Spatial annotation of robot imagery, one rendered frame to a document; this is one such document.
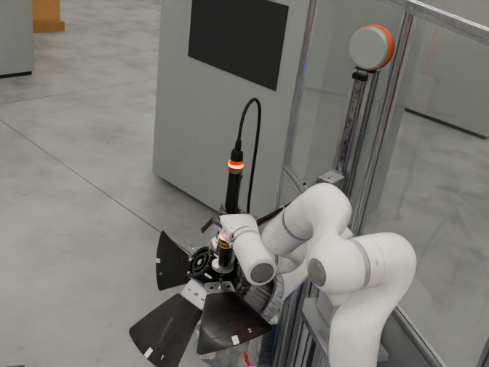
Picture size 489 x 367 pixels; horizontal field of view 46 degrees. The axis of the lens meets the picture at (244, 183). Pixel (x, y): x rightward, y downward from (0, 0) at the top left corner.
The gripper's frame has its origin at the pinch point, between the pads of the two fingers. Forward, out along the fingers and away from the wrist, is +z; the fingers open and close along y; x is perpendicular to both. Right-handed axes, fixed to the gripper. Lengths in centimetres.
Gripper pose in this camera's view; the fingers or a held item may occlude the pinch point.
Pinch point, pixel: (230, 210)
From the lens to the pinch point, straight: 171.5
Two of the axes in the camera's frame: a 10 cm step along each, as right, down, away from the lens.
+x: 1.2, -8.9, -4.4
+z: -2.8, -4.6, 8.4
